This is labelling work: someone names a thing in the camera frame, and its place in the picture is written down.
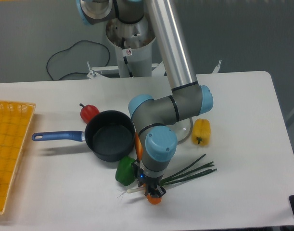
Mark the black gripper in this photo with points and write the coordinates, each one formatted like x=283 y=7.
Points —
x=150 y=178

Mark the green onion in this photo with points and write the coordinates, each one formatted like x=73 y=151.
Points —
x=183 y=175

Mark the green bell pepper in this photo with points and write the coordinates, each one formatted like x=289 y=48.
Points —
x=125 y=174

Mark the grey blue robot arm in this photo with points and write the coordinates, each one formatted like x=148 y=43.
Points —
x=152 y=117

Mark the orange baguette bread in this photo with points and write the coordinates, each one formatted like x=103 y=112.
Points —
x=139 y=152

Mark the glass pot lid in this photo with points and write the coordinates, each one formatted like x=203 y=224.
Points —
x=182 y=129

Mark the yellow bell pepper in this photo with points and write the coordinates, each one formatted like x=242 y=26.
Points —
x=201 y=132

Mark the red bell pepper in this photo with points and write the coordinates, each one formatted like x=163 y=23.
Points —
x=88 y=112

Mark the yellow woven basket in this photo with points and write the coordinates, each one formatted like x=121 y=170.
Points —
x=15 y=119

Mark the black saucepan blue handle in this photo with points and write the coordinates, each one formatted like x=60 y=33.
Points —
x=110 y=135

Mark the white metal base frame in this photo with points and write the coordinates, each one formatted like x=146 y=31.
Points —
x=113 y=71

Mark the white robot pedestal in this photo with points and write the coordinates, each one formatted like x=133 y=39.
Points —
x=133 y=46

